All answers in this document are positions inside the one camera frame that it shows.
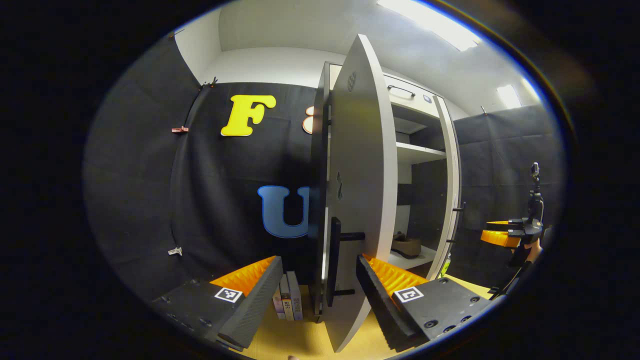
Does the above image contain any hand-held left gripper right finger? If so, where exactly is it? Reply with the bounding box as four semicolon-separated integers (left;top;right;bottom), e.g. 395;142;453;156
356;253;493;353

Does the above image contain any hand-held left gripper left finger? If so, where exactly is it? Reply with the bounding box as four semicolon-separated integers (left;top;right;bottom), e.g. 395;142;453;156
150;255;284;351

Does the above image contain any brown fuzzy shoe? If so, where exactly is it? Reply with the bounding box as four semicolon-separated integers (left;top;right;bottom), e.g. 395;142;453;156
391;231;422;259

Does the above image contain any white cabinet door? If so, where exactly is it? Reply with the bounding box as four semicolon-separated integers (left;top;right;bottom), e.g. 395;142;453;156
324;34;399;353
432;95;462;281

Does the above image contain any white grey shoe cabinet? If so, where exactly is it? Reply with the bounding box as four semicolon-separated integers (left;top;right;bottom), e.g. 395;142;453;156
309;61;461;321

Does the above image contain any white cabinet shelf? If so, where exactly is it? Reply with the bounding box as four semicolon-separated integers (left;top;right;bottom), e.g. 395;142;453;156
396;142;447;165

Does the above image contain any beige cabinet drawer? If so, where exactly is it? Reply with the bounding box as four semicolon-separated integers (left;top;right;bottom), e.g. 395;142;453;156
382;74;442;119

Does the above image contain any pink spine book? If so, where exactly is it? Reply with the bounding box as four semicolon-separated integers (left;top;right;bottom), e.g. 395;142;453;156
272;287;286;321

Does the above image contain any tan spine book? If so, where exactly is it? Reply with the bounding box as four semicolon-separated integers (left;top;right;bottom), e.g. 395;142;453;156
279;275;296;322

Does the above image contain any grey spine book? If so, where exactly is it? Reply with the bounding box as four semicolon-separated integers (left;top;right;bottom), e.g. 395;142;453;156
286;271;304;321

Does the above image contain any black backdrop cloth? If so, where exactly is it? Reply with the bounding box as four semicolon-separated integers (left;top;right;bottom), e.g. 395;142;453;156
452;104;563;291
82;37;331;306

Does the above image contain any small ceiling light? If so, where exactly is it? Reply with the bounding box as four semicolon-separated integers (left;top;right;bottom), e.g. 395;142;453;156
496;84;522;109

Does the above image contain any long ceiling light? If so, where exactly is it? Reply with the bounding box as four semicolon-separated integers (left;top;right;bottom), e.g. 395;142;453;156
376;0;483;52

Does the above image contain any camera on black tripod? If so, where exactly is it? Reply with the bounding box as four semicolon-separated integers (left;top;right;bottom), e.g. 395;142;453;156
492;161;546;301

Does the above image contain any black right door handle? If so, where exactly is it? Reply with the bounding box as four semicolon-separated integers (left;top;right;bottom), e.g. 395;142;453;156
445;201;467;245

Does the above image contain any black door handle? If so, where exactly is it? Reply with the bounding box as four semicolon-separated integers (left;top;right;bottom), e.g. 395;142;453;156
326;216;367;307
445;201;467;245

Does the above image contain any black left door handle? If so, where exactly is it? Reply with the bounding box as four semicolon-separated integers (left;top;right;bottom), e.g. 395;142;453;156
326;216;367;307

